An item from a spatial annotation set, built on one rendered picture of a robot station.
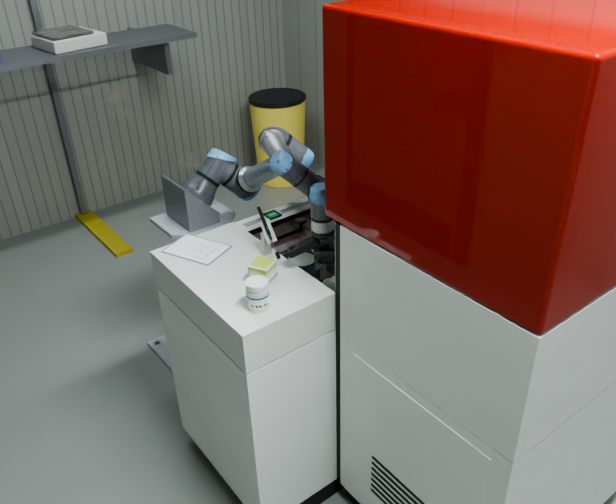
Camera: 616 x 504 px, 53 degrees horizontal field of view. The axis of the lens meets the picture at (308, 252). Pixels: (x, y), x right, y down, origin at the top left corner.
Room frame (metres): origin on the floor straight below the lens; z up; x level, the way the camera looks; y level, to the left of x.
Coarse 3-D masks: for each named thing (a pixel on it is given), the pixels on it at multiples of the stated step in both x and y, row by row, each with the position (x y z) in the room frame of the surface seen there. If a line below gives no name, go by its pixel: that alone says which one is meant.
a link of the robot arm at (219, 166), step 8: (216, 152) 2.47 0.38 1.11; (224, 152) 2.47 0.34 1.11; (208, 160) 2.45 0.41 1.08; (216, 160) 2.44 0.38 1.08; (224, 160) 2.45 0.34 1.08; (232, 160) 2.47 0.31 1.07; (200, 168) 2.44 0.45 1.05; (208, 168) 2.43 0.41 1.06; (216, 168) 2.43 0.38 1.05; (224, 168) 2.44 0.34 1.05; (232, 168) 2.46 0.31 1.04; (208, 176) 2.41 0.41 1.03; (216, 176) 2.42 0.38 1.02; (224, 176) 2.43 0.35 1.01; (232, 176) 2.44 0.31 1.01; (224, 184) 2.44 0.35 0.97
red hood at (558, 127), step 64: (384, 0) 1.66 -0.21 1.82; (448, 0) 1.63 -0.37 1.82; (512, 0) 1.60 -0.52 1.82; (576, 0) 1.57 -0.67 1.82; (384, 64) 1.45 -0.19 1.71; (448, 64) 1.29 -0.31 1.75; (512, 64) 1.17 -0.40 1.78; (576, 64) 1.07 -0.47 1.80; (384, 128) 1.44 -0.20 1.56; (448, 128) 1.28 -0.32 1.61; (512, 128) 1.15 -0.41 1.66; (576, 128) 1.05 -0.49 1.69; (384, 192) 1.43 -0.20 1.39; (448, 192) 1.27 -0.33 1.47; (512, 192) 1.13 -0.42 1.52; (576, 192) 1.05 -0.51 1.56; (448, 256) 1.25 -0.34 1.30; (512, 256) 1.12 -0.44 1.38; (576, 256) 1.08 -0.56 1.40; (512, 320) 1.10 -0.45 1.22
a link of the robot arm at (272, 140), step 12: (264, 132) 2.14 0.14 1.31; (276, 132) 2.14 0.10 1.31; (264, 144) 2.08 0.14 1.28; (276, 144) 1.99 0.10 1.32; (276, 156) 1.83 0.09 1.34; (288, 156) 1.82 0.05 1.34; (276, 168) 1.80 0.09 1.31; (288, 168) 1.80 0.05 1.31; (300, 168) 1.82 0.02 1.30; (288, 180) 1.81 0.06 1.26; (300, 180) 1.81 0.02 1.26
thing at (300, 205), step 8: (296, 200) 2.28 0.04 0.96; (304, 200) 2.28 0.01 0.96; (280, 208) 2.22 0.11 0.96; (288, 208) 2.22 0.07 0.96; (296, 208) 2.22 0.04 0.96; (304, 208) 2.21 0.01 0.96; (256, 216) 2.15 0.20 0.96; (264, 216) 2.15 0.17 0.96; (280, 216) 2.15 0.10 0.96; (240, 224) 2.09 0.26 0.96; (248, 224) 2.10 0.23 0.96; (256, 224) 2.09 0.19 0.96
